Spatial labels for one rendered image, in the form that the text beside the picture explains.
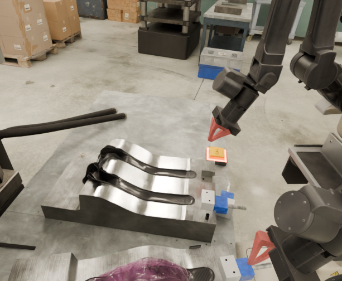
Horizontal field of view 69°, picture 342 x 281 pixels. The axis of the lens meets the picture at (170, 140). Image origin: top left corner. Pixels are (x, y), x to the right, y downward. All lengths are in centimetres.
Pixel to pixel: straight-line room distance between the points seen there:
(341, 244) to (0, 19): 442
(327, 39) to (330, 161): 31
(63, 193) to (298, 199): 66
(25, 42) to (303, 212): 424
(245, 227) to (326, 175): 120
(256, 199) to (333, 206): 171
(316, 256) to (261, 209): 158
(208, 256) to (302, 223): 38
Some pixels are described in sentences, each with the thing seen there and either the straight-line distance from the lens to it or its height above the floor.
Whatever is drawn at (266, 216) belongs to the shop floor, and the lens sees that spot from 199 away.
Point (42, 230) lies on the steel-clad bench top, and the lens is 85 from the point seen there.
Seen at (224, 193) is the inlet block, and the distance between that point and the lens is 85.
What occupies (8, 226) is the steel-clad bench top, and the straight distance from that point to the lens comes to 89.
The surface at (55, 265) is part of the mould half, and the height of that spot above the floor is 91.
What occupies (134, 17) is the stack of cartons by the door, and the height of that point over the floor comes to 16.
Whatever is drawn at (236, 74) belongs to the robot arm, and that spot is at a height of 122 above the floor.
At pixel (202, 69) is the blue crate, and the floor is 14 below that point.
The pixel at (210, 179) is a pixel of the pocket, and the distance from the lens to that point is 86.
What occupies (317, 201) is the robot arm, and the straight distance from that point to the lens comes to 36.
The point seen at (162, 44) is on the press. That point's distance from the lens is 468.
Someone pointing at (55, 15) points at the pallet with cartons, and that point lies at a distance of 510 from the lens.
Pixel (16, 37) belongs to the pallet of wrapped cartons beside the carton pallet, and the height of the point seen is 40.
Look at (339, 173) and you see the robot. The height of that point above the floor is 104.
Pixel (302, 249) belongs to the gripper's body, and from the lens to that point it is 45.
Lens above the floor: 145
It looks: 36 degrees down
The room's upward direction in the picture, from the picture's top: 4 degrees clockwise
